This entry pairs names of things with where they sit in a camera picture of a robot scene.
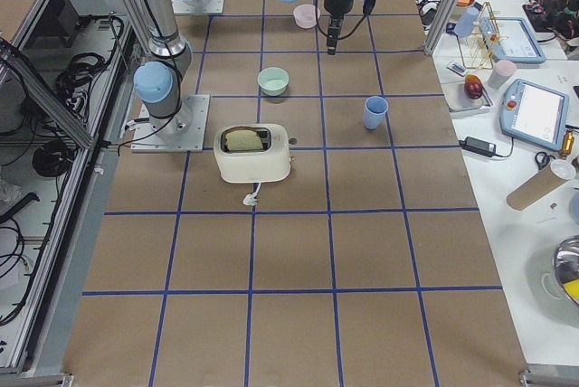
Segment cardboard tube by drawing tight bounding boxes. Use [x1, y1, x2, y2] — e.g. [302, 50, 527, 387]
[506, 159, 576, 211]

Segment steel bowl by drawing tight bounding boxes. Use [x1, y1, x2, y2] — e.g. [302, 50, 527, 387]
[541, 235, 578, 307]

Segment pink bowl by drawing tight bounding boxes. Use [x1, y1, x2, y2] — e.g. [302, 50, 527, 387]
[293, 4, 320, 29]

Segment blue cup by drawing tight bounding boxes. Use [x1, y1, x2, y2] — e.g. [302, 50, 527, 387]
[363, 96, 389, 130]

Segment toast slice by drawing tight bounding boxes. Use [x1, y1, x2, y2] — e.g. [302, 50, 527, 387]
[225, 128, 263, 152]

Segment teach pendant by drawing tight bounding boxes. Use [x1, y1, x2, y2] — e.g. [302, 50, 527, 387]
[479, 17, 546, 64]
[499, 79, 569, 151]

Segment pale pink cup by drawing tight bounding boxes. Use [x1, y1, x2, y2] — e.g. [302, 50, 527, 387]
[487, 60, 517, 90]

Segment mint green bowl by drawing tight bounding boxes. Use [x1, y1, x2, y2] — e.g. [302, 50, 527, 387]
[257, 67, 290, 97]

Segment black power adapter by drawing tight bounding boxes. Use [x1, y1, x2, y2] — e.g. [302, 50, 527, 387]
[459, 137, 496, 157]

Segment teach pendant far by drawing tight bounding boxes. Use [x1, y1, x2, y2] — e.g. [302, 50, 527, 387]
[479, 17, 546, 64]

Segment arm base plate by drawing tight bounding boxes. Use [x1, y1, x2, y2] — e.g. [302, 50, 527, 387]
[129, 94, 211, 153]
[170, 0, 226, 16]

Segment red apple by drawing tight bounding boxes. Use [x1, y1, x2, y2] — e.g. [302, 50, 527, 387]
[463, 74, 484, 99]

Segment teach pendant near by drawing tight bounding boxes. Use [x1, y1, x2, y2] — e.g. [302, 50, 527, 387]
[499, 79, 569, 151]

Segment cream toaster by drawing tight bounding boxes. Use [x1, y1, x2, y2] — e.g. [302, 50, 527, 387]
[214, 124, 291, 184]

